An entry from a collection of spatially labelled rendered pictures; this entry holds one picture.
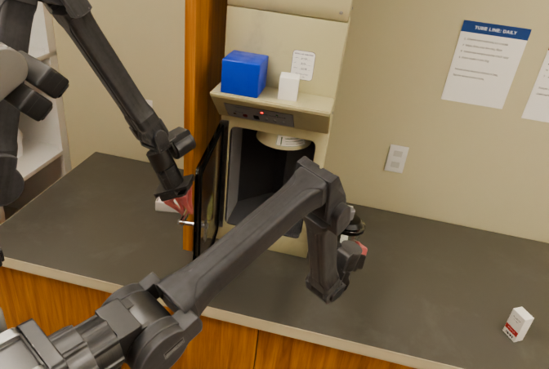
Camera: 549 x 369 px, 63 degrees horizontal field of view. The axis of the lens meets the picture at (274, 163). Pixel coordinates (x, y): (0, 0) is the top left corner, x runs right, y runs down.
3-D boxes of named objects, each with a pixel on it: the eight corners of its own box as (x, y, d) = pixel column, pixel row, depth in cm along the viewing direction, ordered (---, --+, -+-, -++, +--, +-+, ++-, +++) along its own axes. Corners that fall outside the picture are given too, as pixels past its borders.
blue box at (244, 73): (231, 81, 126) (233, 49, 122) (265, 86, 125) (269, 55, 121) (220, 92, 118) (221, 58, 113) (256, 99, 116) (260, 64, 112)
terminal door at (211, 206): (217, 229, 151) (223, 120, 132) (194, 295, 124) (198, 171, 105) (215, 229, 151) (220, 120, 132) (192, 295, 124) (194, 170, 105)
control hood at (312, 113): (220, 111, 132) (222, 78, 127) (329, 131, 128) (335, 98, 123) (207, 126, 122) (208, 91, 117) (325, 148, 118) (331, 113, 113)
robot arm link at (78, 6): (24, -15, 86) (51, -12, 80) (49, -29, 89) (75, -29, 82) (136, 144, 115) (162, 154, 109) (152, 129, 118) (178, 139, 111)
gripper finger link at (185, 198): (180, 210, 127) (165, 182, 123) (203, 204, 125) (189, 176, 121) (172, 224, 121) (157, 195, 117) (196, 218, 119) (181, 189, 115)
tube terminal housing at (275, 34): (234, 200, 176) (250, -7, 139) (316, 216, 172) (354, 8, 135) (214, 237, 155) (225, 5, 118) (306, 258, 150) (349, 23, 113)
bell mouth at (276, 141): (263, 122, 152) (265, 107, 149) (314, 131, 149) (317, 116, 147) (249, 144, 136) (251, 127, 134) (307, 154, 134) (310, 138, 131)
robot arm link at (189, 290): (311, 137, 80) (358, 164, 75) (309, 188, 89) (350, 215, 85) (87, 312, 57) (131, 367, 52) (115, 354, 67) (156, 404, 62)
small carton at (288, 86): (278, 92, 122) (281, 71, 119) (297, 95, 122) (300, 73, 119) (277, 99, 118) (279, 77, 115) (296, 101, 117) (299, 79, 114)
